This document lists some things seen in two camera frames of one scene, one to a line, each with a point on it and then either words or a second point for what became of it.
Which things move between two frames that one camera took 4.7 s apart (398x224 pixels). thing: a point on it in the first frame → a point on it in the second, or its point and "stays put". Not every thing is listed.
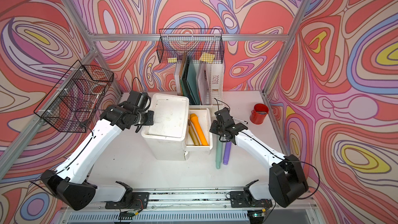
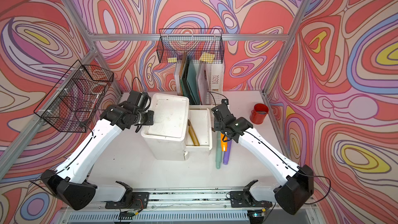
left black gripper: (151, 117) stays put
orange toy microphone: (195, 120) → (224, 144)
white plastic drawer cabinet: (167, 139) stays put
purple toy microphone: (227, 153) stays put
